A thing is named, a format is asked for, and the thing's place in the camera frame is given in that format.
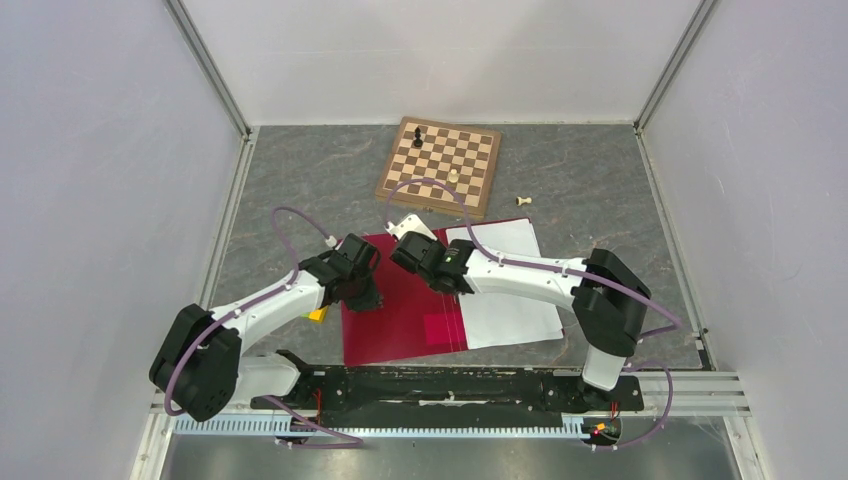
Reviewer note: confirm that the red file folder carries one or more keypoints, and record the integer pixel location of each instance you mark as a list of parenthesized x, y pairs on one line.
[(413, 320)]

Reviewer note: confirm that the white printed paper stack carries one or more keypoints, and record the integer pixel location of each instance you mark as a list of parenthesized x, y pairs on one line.
[(499, 319)]

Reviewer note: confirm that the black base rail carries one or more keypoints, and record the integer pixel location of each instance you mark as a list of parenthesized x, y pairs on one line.
[(453, 397)]

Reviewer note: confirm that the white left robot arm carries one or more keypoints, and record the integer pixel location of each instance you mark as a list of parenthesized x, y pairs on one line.
[(202, 365)]

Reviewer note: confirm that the wooden chessboard box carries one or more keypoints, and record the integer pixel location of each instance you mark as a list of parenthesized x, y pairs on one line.
[(417, 177)]

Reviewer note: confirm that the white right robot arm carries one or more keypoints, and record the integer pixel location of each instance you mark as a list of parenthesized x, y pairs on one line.
[(607, 298)]

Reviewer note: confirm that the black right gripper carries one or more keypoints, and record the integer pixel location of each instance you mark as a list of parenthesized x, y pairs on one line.
[(430, 240)]

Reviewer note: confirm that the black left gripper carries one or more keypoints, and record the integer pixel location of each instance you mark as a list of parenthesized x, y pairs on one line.
[(371, 299)]

